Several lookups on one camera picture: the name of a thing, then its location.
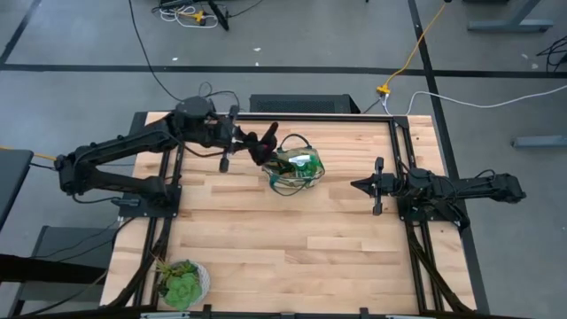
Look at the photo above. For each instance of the green spray bottle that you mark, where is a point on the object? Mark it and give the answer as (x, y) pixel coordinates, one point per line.
(310, 166)

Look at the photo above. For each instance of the black floor beam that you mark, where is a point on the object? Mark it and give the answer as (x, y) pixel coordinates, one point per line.
(44, 268)

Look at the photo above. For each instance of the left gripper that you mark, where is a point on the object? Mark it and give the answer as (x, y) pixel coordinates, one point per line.
(232, 137)

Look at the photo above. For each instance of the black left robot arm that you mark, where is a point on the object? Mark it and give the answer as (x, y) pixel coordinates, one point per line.
(119, 142)

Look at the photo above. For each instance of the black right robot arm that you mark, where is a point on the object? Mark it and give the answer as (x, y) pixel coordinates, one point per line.
(469, 188)

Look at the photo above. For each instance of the black desk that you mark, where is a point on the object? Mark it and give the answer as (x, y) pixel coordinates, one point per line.
(11, 177)

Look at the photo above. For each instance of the black computer tower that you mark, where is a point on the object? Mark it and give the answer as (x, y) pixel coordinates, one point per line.
(301, 104)

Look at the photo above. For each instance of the red black gardening gloves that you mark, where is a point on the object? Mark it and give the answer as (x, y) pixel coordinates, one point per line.
(271, 133)

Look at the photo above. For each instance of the black stand leg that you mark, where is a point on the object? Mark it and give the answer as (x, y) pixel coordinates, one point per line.
(219, 15)

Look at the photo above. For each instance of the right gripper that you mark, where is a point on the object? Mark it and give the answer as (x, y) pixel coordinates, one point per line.
(390, 186)

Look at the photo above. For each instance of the grey desk foot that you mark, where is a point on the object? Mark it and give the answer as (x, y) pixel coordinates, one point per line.
(540, 142)
(509, 25)

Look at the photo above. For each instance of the succulent in white pot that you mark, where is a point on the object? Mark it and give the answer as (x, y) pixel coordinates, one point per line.
(184, 290)

